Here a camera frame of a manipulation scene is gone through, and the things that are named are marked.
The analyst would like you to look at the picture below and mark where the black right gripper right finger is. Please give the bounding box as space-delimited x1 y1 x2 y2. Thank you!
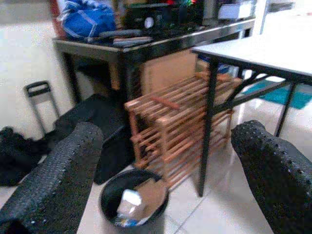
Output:
230 119 312 234

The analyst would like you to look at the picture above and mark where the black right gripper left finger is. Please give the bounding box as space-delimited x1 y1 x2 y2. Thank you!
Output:
0 121 104 234

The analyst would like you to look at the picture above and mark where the small round black rubbish bin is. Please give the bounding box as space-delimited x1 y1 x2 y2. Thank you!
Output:
98 168 171 234

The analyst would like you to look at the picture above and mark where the black backpack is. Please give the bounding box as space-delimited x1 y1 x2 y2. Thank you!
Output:
0 126 54 188

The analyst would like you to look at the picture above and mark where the black trolley suitcase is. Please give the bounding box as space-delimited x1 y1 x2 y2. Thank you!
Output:
22 80 135 185

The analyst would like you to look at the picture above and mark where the teal floor mat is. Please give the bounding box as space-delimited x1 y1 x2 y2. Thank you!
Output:
243 79 312 110

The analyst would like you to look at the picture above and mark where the blue yellow wrapper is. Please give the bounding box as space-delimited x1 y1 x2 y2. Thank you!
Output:
114 214 145 228

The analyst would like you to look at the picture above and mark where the brown cardboard piece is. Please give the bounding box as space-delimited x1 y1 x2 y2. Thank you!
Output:
121 178 168 220

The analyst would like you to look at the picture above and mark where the wooden slat rack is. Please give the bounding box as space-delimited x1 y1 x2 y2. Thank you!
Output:
124 71 242 191

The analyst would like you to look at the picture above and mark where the white folding table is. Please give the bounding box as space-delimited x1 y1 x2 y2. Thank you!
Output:
191 9 312 198

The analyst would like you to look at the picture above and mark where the black table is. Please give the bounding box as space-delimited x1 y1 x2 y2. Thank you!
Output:
52 18 257 163

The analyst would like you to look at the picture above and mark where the large brown cardboard sheet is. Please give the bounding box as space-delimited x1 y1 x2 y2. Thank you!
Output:
140 49 198 98

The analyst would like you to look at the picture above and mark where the blue white bag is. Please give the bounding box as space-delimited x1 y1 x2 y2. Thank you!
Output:
58 0 117 41

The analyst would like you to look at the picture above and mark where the white grey box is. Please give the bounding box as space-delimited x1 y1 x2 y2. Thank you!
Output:
217 0 254 20

